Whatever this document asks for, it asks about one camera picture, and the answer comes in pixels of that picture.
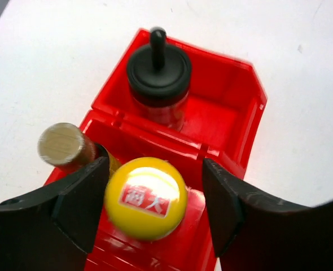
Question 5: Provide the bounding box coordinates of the small gold cap bottle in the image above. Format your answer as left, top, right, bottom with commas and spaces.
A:
37, 122, 122, 177

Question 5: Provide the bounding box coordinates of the yellow cap green sauce bottle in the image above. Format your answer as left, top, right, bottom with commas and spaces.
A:
104, 157, 188, 241

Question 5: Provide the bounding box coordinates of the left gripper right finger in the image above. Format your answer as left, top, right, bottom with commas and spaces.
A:
202, 159, 333, 270

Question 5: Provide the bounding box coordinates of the red plastic organizer bin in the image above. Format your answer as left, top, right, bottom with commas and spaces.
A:
43, 28, 268, 271

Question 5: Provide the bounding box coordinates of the black lid pepper shaker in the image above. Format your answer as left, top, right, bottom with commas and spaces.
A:
126, 27, 192, 130

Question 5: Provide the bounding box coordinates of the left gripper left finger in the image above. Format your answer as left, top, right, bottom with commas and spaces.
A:
0, 157, 109, 270

